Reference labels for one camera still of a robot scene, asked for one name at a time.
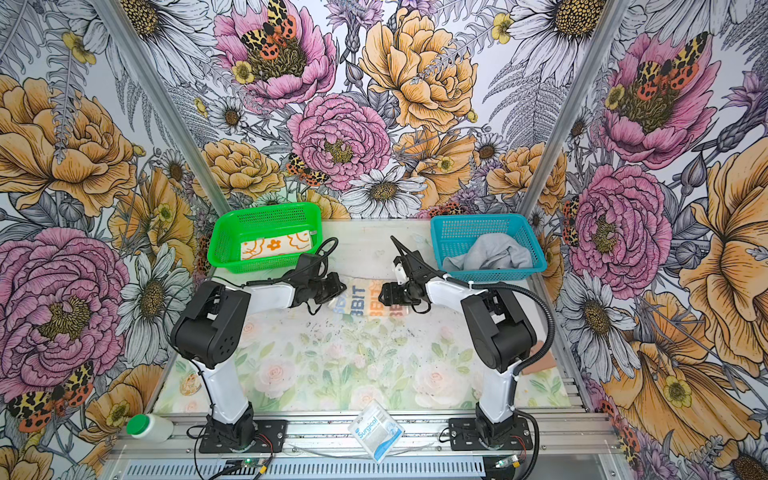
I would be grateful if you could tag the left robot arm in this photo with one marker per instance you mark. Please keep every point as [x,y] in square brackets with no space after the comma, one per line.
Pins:
[210,327]

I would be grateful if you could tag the brown square patch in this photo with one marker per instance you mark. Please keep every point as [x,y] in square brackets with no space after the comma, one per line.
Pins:
[547,362]

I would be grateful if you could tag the orange white floral towel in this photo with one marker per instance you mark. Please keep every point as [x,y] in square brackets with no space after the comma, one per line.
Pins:
[288,244]

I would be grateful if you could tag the white bottle green cap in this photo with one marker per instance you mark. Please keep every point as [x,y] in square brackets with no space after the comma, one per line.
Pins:
[150,428]

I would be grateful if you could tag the plain grey towel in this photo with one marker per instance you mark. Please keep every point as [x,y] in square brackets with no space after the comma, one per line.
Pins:
[492,251]

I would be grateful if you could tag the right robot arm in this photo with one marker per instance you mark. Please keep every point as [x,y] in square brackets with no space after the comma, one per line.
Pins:
[501,333]

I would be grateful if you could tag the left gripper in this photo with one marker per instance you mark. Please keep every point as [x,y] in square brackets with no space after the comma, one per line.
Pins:
[336,288]

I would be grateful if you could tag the white blue packet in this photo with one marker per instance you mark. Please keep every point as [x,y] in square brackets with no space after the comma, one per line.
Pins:
[376,431]

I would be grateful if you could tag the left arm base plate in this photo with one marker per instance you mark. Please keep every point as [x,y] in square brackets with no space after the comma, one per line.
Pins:
[256,436]

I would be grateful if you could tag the right aluminium frame post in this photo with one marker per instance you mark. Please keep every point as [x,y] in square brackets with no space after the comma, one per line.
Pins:
[606,31]

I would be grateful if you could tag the grey patterned towel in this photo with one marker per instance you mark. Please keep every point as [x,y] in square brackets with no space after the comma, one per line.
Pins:
[361,299]

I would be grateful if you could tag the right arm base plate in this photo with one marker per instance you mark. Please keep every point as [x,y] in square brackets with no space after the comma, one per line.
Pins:
[479,434]

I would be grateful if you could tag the green plastic basket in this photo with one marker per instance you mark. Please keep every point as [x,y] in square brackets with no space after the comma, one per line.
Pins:
[238,226]

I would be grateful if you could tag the left aluminium frame post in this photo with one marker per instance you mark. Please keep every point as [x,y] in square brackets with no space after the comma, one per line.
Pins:
[119,26]

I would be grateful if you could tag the teal plastic basket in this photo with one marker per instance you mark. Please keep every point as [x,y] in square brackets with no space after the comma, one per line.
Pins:
[454,235]

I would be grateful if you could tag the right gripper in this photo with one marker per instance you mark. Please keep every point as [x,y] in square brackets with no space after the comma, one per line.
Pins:
[390,291]

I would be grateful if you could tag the aluminium frame post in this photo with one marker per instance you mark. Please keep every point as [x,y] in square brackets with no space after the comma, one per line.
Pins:
[606,31]
[119,26]

